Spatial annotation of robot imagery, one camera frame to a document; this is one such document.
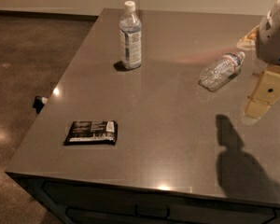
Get dark cabinet drawer front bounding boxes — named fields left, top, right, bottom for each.
left=42, top=181, right=275, bottom=224

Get black side drawer handle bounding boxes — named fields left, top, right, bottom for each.
left=33, top=96, right=48, bottom=114

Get black rxbar chocolate wrapper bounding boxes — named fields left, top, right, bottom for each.
left=63, top=120, right=118, bottom=146

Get black front drawer handle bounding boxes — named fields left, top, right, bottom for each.
left=134, top=204, right=170, bottom=219

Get clear water bottle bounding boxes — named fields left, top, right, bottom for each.
left=119, top=1, right=142, bottom=70
left=199, top=51, right=245, bottom=92

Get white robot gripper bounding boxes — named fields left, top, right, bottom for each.
left=236, top=0, right=280, bottom=119

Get upright clear water bottle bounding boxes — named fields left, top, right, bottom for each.
left=119, top=1, right=142, bottom=70

